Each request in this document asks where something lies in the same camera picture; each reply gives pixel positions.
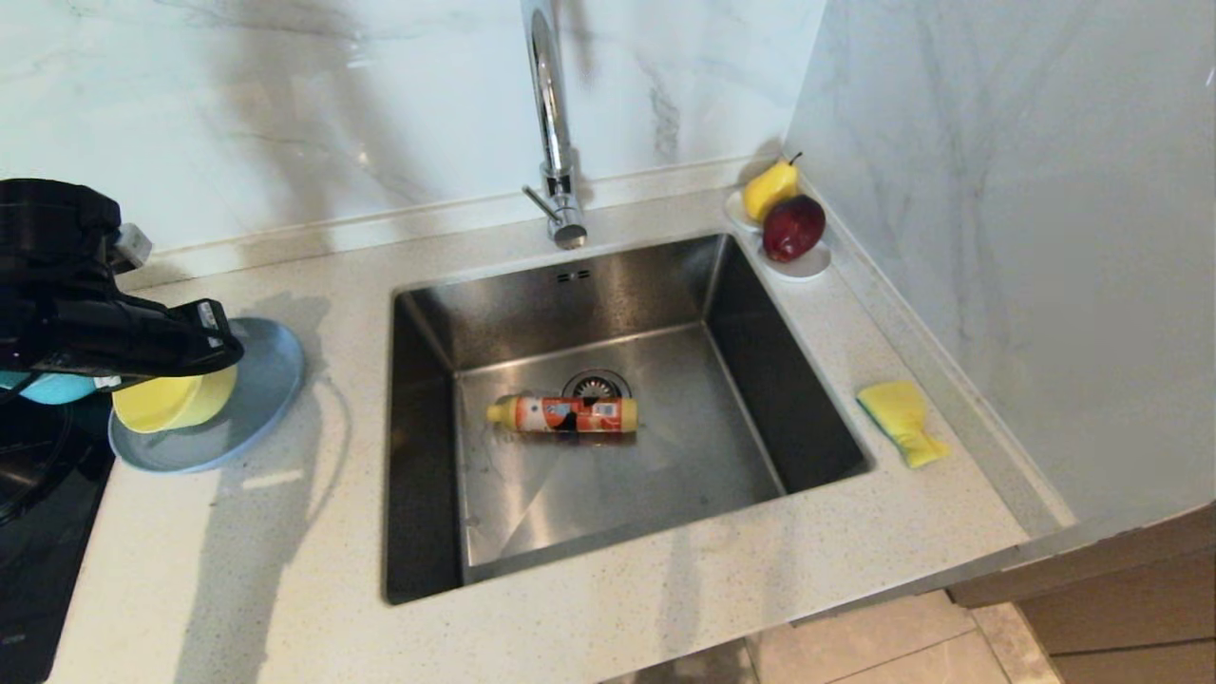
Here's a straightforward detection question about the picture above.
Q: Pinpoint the yellow sponge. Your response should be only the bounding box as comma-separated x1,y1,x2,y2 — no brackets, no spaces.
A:
857,380,950,468

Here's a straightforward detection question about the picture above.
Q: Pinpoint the metal sink drain strainer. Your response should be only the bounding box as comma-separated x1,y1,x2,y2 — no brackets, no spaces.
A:
561,370,634,402

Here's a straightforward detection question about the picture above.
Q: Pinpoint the pale yellow bowl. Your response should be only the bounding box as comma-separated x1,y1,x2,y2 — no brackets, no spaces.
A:
112,366,238,435

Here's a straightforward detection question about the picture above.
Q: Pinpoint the dark red apple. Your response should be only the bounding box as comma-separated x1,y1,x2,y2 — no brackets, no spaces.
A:
763,194,828,263

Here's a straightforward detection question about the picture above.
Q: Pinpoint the light blue bowl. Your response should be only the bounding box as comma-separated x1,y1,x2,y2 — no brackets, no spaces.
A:
0,370,101,407

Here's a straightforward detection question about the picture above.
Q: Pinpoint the black induction cooktop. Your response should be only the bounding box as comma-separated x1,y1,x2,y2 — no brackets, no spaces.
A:
0,394,120,684

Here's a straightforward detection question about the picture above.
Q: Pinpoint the blue-grey plate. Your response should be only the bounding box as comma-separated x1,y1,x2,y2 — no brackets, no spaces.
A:
108,316,307,474

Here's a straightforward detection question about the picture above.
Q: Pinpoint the orange dish soap bottle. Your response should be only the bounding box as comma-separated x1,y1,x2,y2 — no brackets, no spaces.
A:
486,396,639,436

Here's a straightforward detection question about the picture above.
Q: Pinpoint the stainless steel sink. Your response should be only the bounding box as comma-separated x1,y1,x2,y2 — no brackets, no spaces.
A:
384,233,875,606

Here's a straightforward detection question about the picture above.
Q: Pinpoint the yellow pear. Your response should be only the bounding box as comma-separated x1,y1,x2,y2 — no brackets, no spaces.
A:
742,152,805,224

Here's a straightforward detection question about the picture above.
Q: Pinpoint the wooden cabinet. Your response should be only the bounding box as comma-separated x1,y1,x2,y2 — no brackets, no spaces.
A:
945,502,1216,684

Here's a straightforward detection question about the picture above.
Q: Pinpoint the chrome faucet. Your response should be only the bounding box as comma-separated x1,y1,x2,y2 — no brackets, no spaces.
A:
522,0,590,251

